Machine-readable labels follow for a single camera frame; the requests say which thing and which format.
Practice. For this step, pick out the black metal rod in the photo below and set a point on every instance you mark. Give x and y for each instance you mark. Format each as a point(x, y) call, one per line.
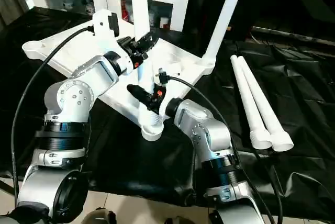
point(293, 33)

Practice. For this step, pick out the white plastic table leg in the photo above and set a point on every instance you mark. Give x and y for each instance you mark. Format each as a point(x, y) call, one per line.
point(269, 114)
point(140, 4)
point(251, 103)
point(225, 14)

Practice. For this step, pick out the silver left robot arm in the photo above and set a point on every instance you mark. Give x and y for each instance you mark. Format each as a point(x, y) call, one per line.
point(73, 98)

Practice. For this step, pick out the white plastic table top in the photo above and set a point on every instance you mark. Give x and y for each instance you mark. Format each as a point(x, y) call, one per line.
point(68, 54)

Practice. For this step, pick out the black plastic mat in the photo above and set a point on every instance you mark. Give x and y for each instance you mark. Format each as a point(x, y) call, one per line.
point(293, 77)

